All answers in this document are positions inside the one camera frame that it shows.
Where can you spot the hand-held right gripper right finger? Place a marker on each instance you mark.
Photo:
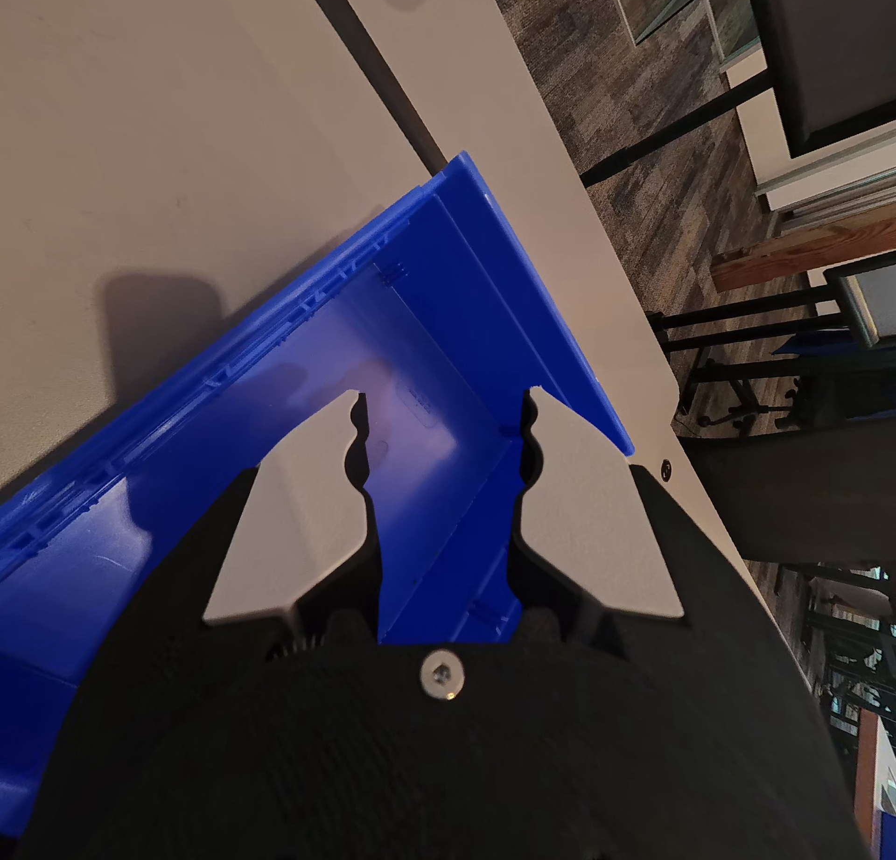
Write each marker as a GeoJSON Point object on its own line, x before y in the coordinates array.
{"type": "Point", "coordinates": [598, 524]}

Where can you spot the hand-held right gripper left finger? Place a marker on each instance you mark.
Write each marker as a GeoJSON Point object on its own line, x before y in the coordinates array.
{"type": "Point", "coordinates": [294, 524]}

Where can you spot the blue plastic bin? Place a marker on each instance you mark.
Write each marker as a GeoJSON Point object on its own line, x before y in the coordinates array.
{"type": "Point", "coordinates": [455, 300]}

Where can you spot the black office chair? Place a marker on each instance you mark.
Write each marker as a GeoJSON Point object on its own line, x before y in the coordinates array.
{"type": "Point", "coordinates": [791, 496]}

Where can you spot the grey panel on wheeled stand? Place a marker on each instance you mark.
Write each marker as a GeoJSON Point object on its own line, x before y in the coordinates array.
{"type": "Point", "coordinates": [875, 300]}

